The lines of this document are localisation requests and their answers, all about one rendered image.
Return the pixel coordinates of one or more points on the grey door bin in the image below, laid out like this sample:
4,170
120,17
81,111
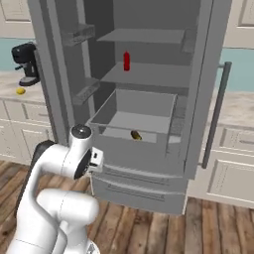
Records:
86,91
77,34

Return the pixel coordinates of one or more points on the brown sweet potato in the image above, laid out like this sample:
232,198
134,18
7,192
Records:
136,135

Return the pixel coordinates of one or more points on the grey fridge drawer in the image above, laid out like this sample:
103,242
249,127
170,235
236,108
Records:
139,149

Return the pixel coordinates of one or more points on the cream base cabinets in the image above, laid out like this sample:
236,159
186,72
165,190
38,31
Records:
228,165
20,132

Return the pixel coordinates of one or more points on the cream wall cabinet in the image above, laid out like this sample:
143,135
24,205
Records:
15,18
239,21

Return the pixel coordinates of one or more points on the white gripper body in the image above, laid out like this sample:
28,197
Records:
97,168

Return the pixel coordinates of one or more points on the grey freezer drawer front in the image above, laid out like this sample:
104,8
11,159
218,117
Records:
142,175
142,198

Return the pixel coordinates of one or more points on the grey fridge shelf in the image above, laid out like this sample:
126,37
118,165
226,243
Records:
149,74
142,35

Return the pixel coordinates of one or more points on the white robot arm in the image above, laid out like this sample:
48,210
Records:
54,215

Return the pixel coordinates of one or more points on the grey fridge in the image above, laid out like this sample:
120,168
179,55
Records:
149,13

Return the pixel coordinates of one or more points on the black coffee machine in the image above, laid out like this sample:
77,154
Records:
27,64

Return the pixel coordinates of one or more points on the yellow lemon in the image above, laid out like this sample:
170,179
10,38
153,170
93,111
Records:
21,91

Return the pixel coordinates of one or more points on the red bottle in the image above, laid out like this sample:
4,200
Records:
126,61

